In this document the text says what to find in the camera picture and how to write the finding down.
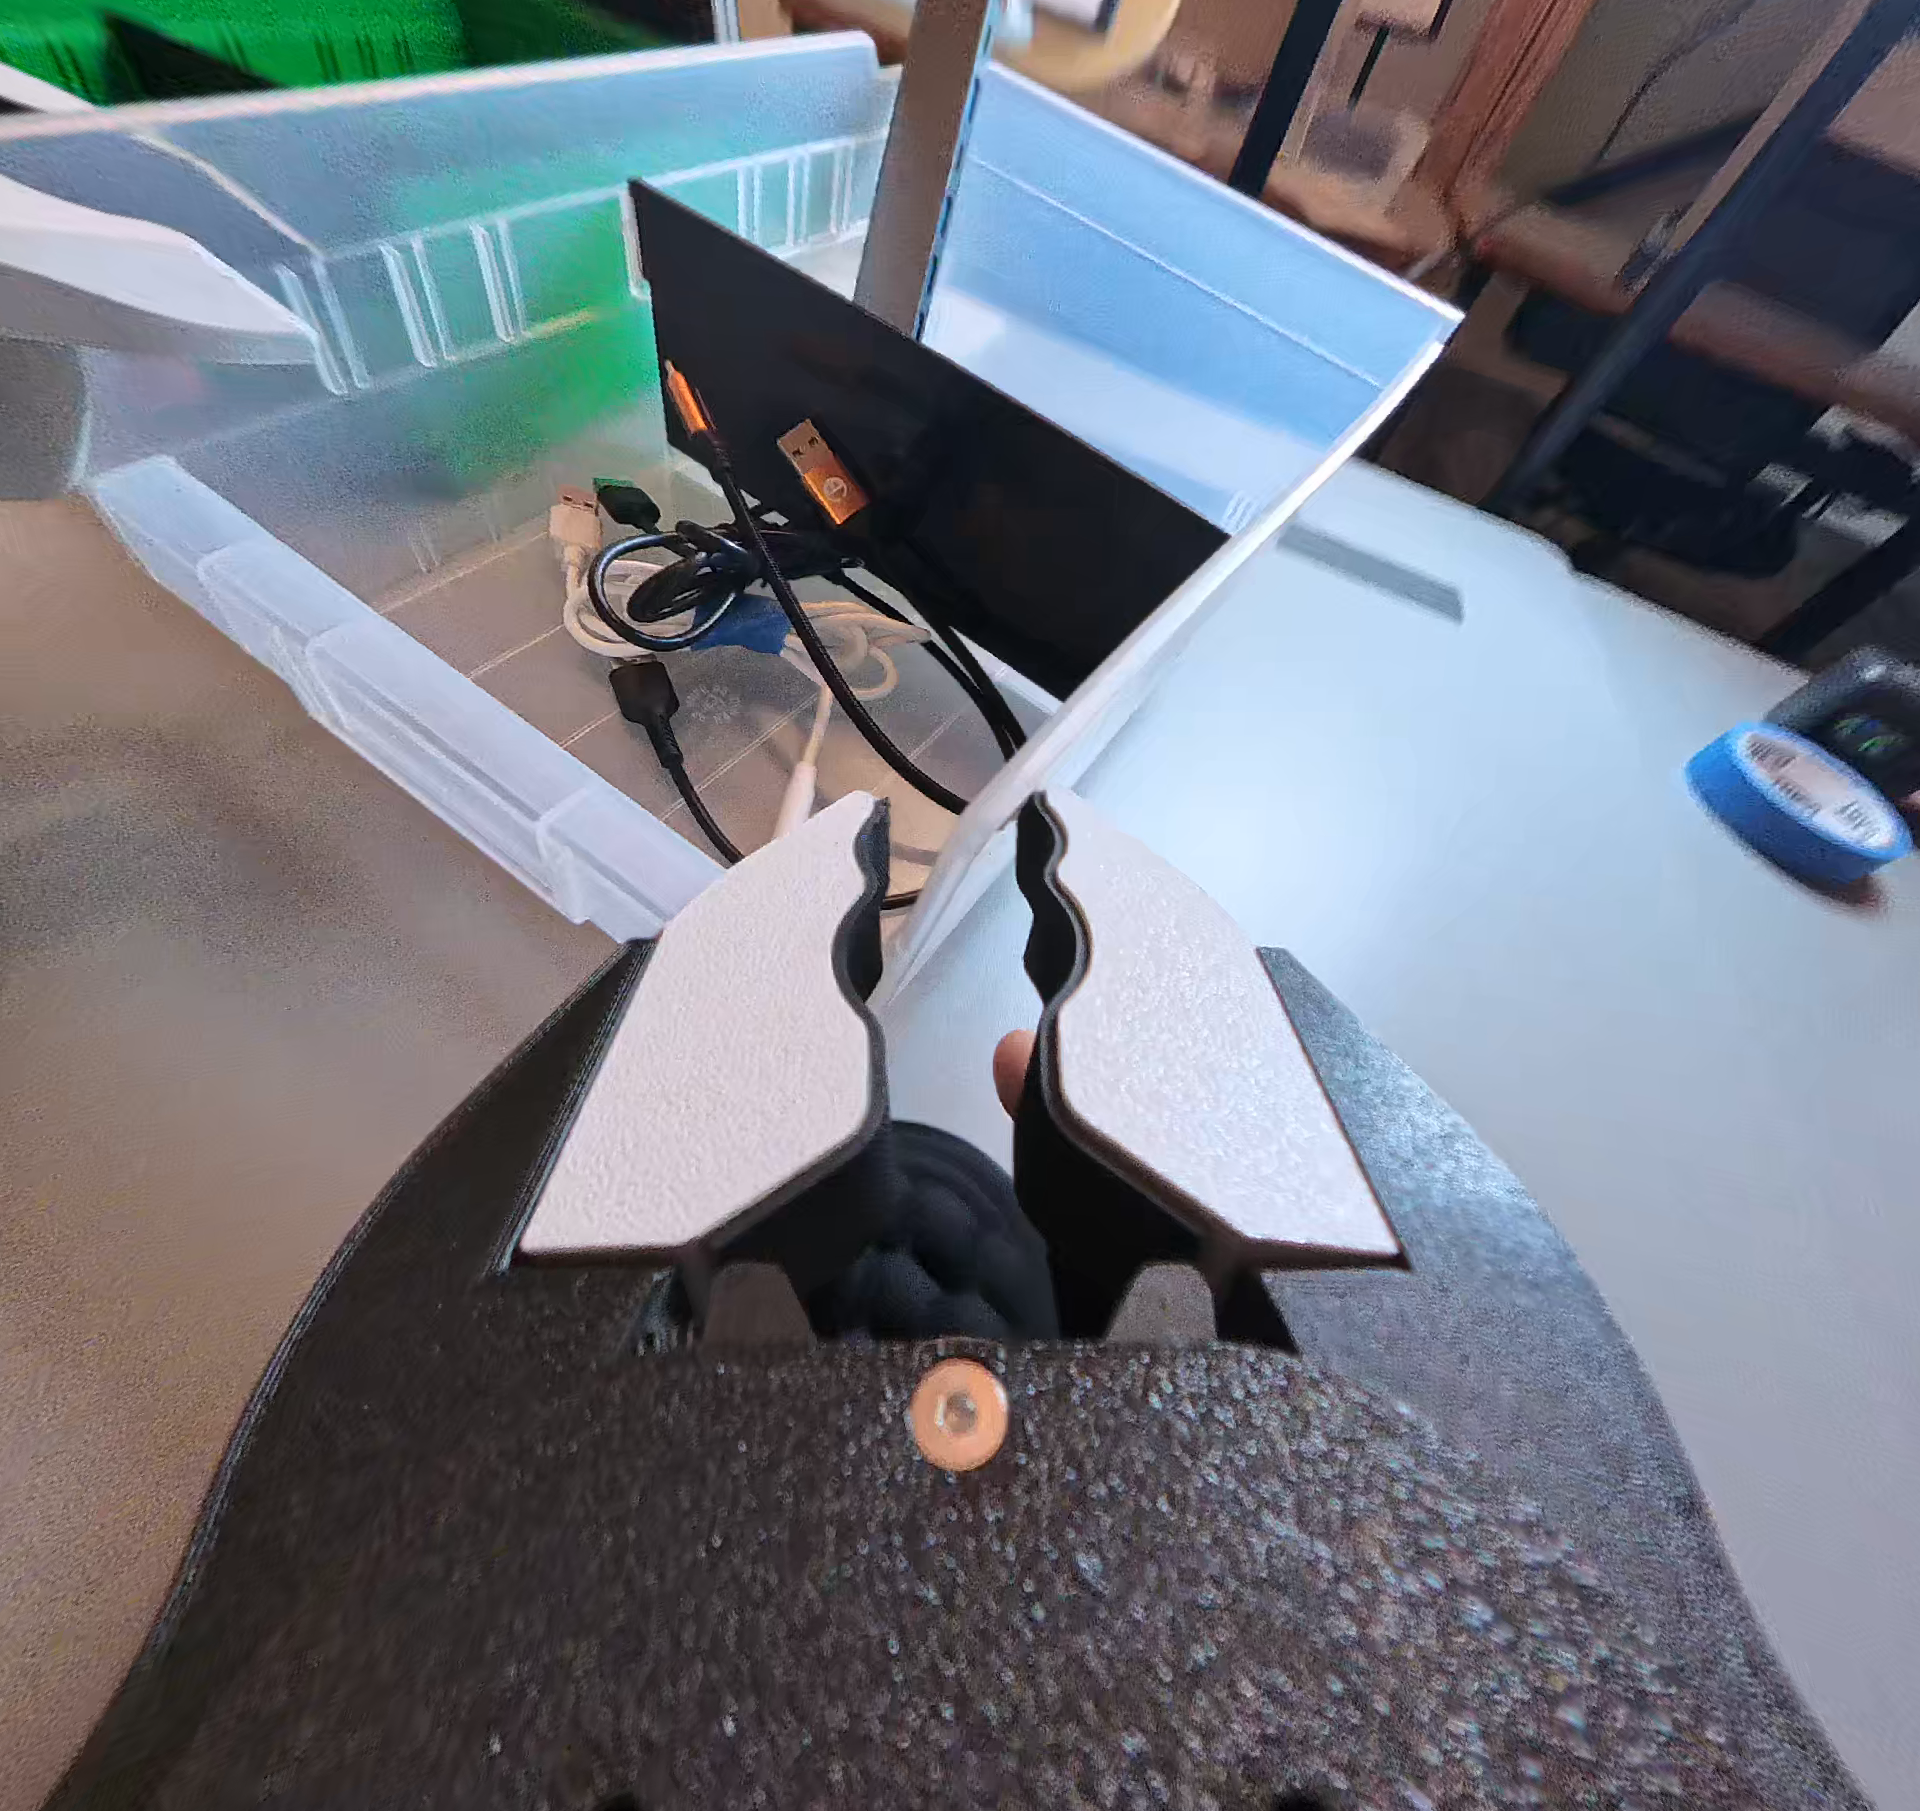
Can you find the blue tape roll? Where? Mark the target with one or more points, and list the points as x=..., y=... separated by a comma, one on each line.
x=1794, y=805

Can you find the black wrist rest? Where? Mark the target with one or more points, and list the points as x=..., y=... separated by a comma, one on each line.
x=929, y=1239

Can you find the person's right hand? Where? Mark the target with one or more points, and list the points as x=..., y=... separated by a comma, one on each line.
x=1014, y=1071

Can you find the grey metal usb hub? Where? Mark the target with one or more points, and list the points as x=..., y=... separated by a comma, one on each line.
x=914, y=160

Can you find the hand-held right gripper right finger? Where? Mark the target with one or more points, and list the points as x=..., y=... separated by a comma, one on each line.
x=1203, y=1076

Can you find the small black device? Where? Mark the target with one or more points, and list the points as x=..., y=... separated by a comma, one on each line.
x=1861, y=724

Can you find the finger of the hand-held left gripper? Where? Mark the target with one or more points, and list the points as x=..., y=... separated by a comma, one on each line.
x=35, y=96
x=136, y=279

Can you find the clear plastic bin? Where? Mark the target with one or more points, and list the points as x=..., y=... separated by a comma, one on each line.
x=1172, y=342

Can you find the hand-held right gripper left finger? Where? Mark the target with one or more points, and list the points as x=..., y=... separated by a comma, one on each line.
x=723, y=1076

